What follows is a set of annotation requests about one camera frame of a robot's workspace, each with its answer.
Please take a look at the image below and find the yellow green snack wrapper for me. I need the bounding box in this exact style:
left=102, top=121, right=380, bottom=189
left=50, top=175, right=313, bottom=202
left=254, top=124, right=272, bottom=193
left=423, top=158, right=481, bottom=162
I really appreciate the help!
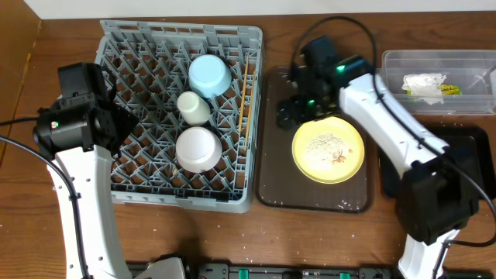
left=401, top=84, right=462, bottom=96

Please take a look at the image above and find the black tray bin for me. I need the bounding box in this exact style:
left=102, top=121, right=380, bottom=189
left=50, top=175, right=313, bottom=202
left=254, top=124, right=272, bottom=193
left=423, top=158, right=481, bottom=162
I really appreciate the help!
left=378, top=125, right=495, bottom=199

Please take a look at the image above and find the white cup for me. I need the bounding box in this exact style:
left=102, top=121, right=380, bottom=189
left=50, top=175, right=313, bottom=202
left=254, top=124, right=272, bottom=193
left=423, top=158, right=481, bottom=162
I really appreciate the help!
left=177, top=91, right=210, bottom=126

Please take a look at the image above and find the dark brown serving tray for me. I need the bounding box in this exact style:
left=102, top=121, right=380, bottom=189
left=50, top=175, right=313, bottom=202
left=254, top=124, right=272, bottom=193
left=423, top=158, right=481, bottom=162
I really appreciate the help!
left=255, top=66, right=374, bottom=214

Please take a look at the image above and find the yellow plate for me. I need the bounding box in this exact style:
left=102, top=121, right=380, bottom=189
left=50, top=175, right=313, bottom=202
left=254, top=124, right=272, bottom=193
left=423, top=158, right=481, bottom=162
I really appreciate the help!
left=291, top=117, right=365, bottom=184

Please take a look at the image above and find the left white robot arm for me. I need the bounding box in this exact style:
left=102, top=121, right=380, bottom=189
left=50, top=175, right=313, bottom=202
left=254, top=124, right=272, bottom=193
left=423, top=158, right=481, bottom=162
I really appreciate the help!
left=33, top=63, right=139, bottom=278

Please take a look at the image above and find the grey dishwasher rack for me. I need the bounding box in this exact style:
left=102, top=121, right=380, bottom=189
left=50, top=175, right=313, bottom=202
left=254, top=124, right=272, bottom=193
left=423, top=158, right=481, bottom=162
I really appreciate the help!
left=96, top=20, right=265, bottom=213

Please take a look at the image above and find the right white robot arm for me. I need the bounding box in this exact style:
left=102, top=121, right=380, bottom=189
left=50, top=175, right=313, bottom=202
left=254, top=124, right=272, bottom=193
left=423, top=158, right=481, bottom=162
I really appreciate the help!
left=277, top=36, right=482, bottom=278

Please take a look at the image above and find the clear plastic bin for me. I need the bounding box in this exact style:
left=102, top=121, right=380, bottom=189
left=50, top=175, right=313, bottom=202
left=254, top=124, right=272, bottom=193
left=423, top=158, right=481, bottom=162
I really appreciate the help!
left=381, top=50, right=495, bottom=115

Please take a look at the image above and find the white napkin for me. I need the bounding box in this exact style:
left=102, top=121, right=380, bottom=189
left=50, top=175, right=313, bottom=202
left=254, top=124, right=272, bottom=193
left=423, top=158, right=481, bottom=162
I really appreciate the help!
left=401, top=73, right=447, bottom=105

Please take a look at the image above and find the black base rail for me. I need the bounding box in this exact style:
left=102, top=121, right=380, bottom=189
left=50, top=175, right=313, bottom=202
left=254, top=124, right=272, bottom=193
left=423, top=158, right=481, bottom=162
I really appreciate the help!
left=126, top=253, right=493, bottom=279

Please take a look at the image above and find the light blue bowl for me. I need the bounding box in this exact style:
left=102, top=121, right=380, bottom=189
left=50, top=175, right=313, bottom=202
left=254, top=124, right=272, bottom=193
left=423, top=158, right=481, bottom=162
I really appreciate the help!
left=188, top=54, right=232, bottom=98

